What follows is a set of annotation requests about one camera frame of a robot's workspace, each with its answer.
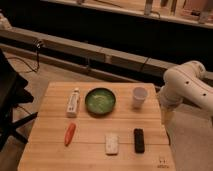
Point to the white cylindrical pusher tool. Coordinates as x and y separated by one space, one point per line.
167 115

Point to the black eraser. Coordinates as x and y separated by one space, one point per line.
139 141

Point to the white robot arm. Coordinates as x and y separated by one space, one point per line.
184 81

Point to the white paper cup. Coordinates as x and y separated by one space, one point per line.
139 96

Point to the green bowl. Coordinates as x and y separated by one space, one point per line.
100 101

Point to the white tube bottle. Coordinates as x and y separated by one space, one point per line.
73 103

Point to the orange carrot toy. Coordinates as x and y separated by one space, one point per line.
69 134

